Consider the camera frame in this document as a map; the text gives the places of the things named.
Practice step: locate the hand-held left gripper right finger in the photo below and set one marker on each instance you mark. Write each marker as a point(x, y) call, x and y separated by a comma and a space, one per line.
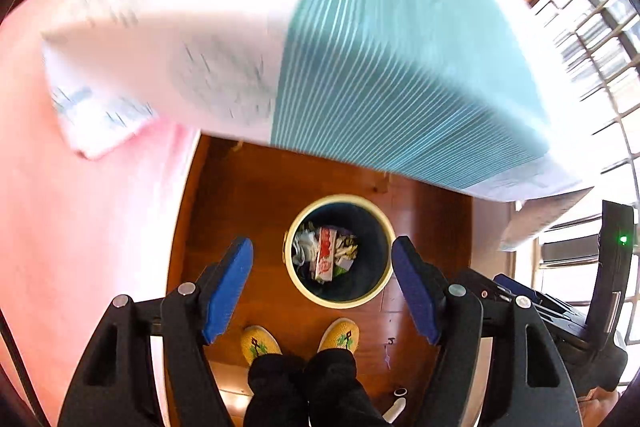
point(415, 292)

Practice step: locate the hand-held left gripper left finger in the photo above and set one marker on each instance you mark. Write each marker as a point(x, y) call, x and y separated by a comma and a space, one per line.
point(225, 292)

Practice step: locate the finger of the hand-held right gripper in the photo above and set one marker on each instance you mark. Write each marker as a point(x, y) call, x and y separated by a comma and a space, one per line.
point(560, 319)

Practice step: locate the round trash bin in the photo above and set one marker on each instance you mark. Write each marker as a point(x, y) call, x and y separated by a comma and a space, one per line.
point(372, 229)

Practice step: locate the green paper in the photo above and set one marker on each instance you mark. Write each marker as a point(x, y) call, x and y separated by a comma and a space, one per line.
point(341, 272)

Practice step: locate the yellow paper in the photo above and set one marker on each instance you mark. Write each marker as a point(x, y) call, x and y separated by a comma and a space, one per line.
point(348, 248)

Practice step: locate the yellow knit slipper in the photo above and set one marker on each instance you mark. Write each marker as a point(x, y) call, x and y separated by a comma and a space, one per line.
point(340, 334)
point(260, 343)

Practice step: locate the white plastic bag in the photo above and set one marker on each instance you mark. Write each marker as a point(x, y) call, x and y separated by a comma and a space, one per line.
point(304, 247)

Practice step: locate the red and white wrapper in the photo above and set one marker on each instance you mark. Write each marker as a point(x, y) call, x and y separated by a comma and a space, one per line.
point(327, 254)

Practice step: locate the white tube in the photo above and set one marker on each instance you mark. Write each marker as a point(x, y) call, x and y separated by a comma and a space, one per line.
point(395, 409)

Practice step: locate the black pants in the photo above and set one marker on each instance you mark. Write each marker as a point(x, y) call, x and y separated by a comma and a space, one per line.
point(300, 392)

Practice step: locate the pink cloth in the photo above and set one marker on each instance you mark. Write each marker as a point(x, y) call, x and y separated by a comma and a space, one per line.
point(75, 232)

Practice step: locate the metal window railing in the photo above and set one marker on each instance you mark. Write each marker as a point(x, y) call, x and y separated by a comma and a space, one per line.
point(600, 57)

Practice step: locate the teal striped tablecloth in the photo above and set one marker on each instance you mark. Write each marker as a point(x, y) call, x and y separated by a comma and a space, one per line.
point(400, 57)

